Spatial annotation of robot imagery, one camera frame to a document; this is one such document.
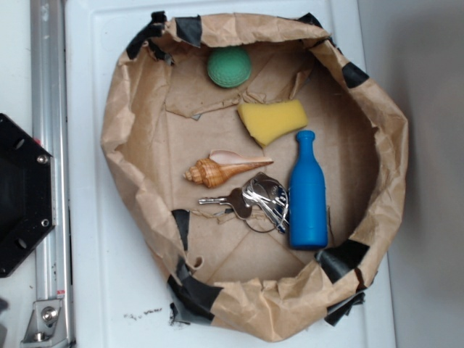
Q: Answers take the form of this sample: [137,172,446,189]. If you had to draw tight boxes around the aluminium frame rail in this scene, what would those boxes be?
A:
[30,1,75,347]

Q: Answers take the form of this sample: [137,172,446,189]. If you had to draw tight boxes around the yellow sponge wedge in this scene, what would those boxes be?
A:
[238,100,308,148]

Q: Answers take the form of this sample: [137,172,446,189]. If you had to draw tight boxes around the silver key bunch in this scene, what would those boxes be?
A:
[198,172,289,234]

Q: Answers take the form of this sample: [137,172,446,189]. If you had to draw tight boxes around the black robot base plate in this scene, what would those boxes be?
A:
[1,114,54,278]

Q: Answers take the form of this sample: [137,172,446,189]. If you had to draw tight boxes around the metal corner bracket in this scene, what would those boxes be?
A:
[20,299,67,347]

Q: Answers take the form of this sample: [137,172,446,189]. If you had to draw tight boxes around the blue plastic bottle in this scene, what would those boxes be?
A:
[289,130,328,250]

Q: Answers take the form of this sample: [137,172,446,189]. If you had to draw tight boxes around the brown paper bin liner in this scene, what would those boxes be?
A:
[101,12,408,342]

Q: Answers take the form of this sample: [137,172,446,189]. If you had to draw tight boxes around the white plastic tray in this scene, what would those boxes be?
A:
[64,0,397,348]

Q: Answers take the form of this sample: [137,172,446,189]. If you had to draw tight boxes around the green foam ball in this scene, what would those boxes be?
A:
[207,46,252,88]

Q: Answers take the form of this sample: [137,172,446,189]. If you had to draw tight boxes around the brown spiral seashell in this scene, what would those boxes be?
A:
[183,150,273,189]

